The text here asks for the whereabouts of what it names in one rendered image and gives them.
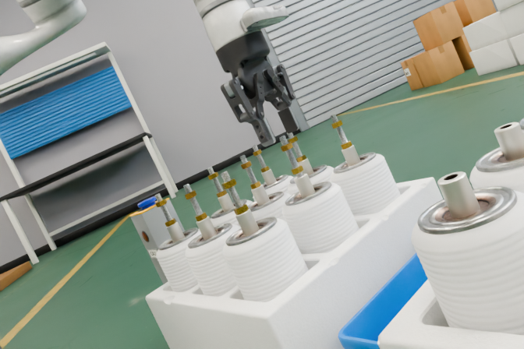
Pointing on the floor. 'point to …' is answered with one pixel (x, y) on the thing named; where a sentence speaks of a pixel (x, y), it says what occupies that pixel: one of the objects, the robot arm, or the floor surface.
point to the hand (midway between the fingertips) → (278, 129)
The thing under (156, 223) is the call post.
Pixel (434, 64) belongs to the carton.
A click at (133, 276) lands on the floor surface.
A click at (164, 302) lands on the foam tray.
